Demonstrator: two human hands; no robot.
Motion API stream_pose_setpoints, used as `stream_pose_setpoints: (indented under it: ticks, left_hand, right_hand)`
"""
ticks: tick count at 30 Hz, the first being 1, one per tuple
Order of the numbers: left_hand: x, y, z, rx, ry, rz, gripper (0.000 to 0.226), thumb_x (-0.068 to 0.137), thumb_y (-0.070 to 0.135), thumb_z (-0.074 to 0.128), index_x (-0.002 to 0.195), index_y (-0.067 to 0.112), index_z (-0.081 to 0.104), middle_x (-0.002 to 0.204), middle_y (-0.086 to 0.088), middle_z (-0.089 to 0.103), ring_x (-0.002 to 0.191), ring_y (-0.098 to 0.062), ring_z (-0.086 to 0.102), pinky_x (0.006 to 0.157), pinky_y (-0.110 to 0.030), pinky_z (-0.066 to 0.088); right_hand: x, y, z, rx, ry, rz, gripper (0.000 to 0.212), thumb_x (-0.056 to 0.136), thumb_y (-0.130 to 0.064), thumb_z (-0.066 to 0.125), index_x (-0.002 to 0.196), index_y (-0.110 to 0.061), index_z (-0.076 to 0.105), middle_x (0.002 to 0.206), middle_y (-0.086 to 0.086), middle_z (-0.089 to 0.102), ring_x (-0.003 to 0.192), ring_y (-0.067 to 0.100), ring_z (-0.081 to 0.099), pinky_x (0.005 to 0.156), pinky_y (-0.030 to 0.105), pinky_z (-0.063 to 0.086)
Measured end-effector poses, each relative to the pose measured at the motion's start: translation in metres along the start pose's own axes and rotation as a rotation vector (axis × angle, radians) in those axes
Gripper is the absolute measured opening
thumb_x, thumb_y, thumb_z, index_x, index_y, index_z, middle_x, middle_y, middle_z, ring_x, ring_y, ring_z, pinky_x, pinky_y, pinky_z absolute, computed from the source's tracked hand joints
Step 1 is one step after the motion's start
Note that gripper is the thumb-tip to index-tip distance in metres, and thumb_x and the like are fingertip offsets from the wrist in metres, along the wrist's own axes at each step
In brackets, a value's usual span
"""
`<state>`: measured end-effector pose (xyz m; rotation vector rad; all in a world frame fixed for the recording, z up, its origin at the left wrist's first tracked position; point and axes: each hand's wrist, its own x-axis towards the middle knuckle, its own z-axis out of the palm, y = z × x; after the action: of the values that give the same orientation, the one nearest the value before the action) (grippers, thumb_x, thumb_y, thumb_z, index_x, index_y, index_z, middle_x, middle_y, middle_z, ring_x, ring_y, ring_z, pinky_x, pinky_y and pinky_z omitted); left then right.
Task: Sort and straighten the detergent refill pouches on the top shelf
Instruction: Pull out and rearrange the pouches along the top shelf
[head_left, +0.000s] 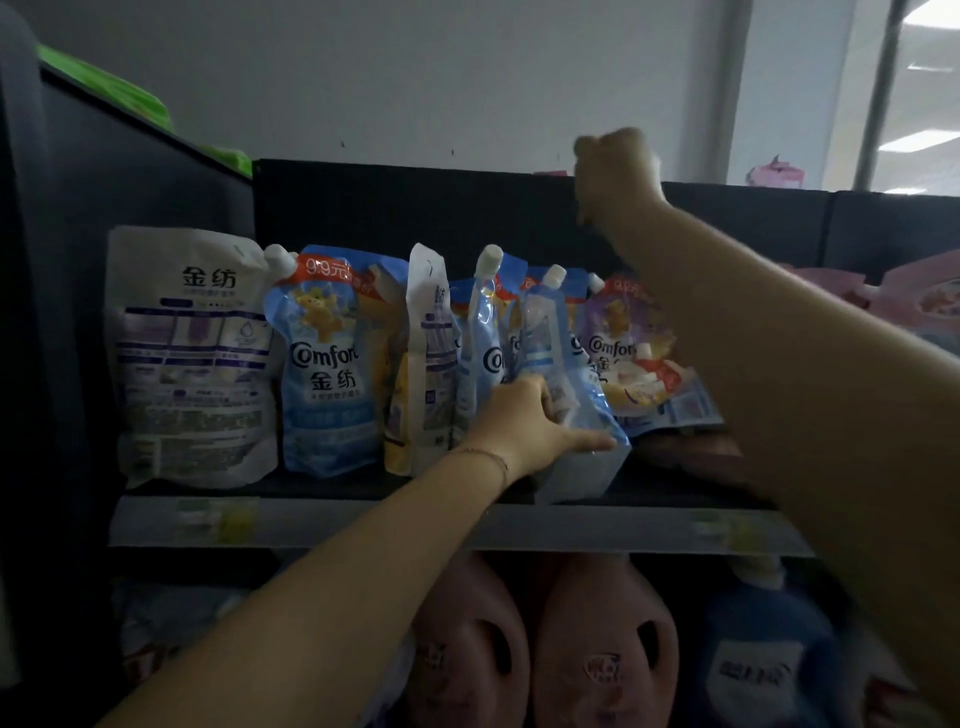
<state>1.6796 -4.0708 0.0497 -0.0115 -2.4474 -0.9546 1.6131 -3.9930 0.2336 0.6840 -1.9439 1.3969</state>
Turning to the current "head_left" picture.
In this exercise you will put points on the person's left hand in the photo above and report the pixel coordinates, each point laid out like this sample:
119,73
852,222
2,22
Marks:
525,427

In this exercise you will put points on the dark metal shelf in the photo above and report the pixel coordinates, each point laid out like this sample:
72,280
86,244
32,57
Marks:
450,202

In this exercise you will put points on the ceiling light panel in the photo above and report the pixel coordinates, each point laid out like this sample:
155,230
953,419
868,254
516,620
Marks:
919,141
904,190
934,13

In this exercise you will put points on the flat green pack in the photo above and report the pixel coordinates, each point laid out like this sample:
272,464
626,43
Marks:
231,163
105,86

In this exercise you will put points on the person's right forearm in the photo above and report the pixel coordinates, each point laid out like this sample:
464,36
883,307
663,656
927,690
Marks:
810,390

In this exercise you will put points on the person's right hand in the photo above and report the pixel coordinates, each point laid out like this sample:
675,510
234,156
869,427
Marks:
619,180

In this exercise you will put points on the grey vertical pole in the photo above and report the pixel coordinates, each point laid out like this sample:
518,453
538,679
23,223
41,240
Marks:
877,97

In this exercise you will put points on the group of Chaoneng floral pouches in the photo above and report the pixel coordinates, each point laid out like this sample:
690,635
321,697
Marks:
615,330

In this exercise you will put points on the blue detergent jug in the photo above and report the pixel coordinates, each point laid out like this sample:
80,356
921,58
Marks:
765,660

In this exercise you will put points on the pink bagged item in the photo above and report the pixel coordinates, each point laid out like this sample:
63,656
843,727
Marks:
776,174

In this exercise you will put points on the person's left forearm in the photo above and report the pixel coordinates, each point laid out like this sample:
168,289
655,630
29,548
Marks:
322,600

